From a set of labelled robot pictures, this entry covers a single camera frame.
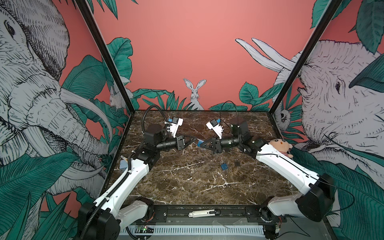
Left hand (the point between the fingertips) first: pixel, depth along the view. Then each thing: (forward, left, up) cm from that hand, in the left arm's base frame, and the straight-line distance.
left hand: (195, 138), depth 67 cm
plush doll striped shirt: (+8, -55, -24) cm, 61 cm away
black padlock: (+1, -27, -31) cm, 41 cm away
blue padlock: (-1, -2, -2) cm, 3 cm away
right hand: (-3, -3, -2) cm, 4 cm away
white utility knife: (-25, -3, -31) cm, 40 cm away
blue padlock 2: (-1, -18, -31) cm, 36 cm away
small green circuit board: (-31, +26, -29) cm, 50 cm away
